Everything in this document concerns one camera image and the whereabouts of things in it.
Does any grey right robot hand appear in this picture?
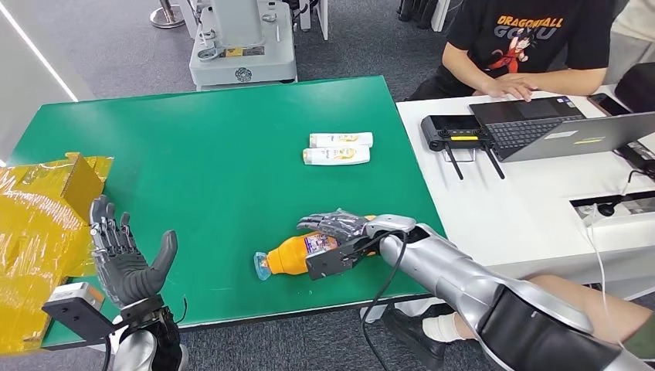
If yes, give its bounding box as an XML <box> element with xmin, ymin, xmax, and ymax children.
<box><xmin>297</xmin><ymin>209</ymin><xmax>377</xmax><ymax>244</ymax></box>

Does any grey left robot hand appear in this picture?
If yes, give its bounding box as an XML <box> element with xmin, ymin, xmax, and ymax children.
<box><xmin>88</xmin><ymin>195</ymin><xmax>179</xmax><ymax>310</ymax></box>

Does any orange bottle with clear cap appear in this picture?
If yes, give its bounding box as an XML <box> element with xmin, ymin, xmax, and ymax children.
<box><xmin>253</xmin><ymin>215</ymin><xmax>380</xmax><ymax>281</ymax></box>

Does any white shampoo bottle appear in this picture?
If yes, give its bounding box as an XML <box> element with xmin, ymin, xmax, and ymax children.
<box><xmin>309</xmin><ymin>132</ymin><xmax>374</xmax><ymax>149</ymax></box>
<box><xmin>302</xmin><ymin>146</ymin><xmax>372</xmax><ymax>166</ymax></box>

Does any yellow taped cardboard box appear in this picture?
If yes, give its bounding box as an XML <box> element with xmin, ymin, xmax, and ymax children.
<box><xmin>0</xmin><ymin>152</ymin><xmax>114</xmax><ymax>357</ymax></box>

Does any black controller with antennas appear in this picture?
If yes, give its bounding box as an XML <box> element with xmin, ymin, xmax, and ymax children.
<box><xmin>420</xmin><ymin>114</ymin><xmax>507</xmax><ymax>181</ymax></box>

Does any black open laptop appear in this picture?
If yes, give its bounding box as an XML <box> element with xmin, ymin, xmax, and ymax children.
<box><xmin>468</xmin><ymin>95</ymin><xmax>587</xmax><ymax>162</ymax></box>

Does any white furniture panel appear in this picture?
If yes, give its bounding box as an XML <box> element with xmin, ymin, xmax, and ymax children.
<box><xmin>299</xmin><ymin>0</ymin><xmax>330</xmax><ymax>41</ymax></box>

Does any person's hand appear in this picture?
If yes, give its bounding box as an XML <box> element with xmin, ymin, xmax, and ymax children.
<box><xmin>483</xmin><ymin>75</ymin><xmax>537</xmax><ymax>102</ymax></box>

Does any metal stanchion base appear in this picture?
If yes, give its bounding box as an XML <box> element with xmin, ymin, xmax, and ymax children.
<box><xmin>149</xmin><ymin>0</ymin><xmax>185</xmax><ymax>29</ymax></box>

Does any silver laptop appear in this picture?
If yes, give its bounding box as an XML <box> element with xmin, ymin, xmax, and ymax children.
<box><xmin>504</xmin><ymin>111</ymin><xmax>655</xmax><ymax>163</ymax></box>

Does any person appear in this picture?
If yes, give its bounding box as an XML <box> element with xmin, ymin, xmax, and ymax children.
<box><xmin>381</xmin><ymin>274</ymin><xmax>655</xmax><ymax>371</ymax></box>
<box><xmin>603</xmin><ymin>0</ymin><xmax>655</xmax><ymax>86</ymax></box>
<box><xmin>406</xmin><ymin>0</ymin><xmax>618</xmax><ymax>102</ymax></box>

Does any black smartphone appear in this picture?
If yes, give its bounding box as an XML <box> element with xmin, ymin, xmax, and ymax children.
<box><xmin>587</xmin><ymin>92</ymin><xmax>632</xmax><ymax>117</ymax></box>

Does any black power adapter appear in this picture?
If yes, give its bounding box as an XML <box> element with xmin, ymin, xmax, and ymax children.
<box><xmin>613</xmin><ymin>141</ymin><xmax>655</xmax><ymax>179</ymax></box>

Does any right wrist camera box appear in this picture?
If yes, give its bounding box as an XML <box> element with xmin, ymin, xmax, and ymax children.
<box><xmin>306</xmin><ymin>235</ymin><xmax>382</xmax><ymax>281</ymax></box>

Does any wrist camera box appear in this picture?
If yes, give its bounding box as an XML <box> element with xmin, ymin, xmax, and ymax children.
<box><xmin>42</xmin><ymin>282</ymin><xmax>117</xmax><ymax>342</ymax></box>
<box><xmin>306</xmin><ymin>235</ymin><xmax>382</xmax><ymax>281</ymax></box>

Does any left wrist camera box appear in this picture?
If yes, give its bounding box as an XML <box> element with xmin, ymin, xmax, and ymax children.
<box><xmin>42</xmin><ymin>282</ymin><xmax>117</xmax><ymax>342</ymax></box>

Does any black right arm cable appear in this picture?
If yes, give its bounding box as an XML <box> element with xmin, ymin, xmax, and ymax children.
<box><xmin>353</xmin><ymin>231</ymin><xmax>410</xmax><ymax>371</ymax></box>

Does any white cable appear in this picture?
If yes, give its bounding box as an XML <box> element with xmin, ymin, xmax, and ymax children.
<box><xmin>582</xmin><ymin>204</ymin><xmax>655</xmax><ymax>354</ymax></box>

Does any desk cable socket tray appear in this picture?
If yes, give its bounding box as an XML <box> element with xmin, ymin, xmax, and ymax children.
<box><xmin>569</xmin><ymin>190</ymin><xmax>655</xmax><ymax>223</ymax></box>

